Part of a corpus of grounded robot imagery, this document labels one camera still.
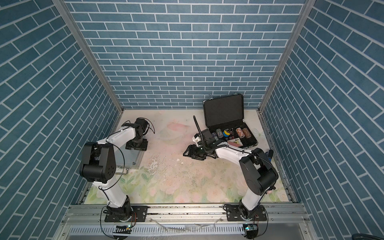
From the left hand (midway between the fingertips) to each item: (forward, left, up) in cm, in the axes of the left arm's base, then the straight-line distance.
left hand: (141, 148), depth 93 cm
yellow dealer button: (+13, -55, -1) cm, 57 cm away
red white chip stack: (+12, -65, +1) cm, 66 cm away
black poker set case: (+23, -55, +4) cm, 60 cm away
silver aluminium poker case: (-9, +4, +4) cm, 11 cm away
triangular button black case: (+15, -60, -1) cm, 61 cm away
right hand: (-7, -30, +4) cm, 31 cm away
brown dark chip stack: (+12, -70, +1) cm, 71 cm away
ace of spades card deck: (+5, -61, 0) cm, 62 cm away
